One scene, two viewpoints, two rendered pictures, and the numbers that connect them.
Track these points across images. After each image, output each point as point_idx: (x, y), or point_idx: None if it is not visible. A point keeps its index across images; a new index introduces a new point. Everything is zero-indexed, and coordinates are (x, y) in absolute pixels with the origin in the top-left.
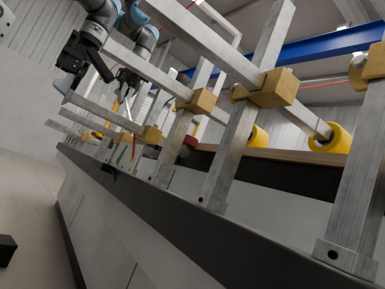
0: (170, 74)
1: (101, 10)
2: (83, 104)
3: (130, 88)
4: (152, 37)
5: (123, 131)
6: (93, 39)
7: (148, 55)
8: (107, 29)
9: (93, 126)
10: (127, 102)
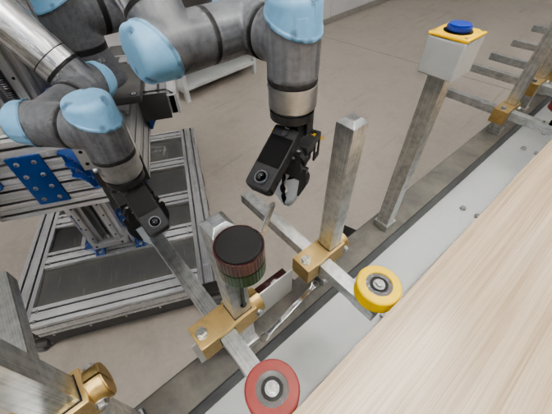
0: (205, 239)
1: (72, 148)
2: (158, 253)
3: (286, 180)
4: (274, 44)
5: (319, 240)
6: (107, 184)
7: (290, 101)
8: (104, 164)
9: (271, 227)
10: (421, 131)
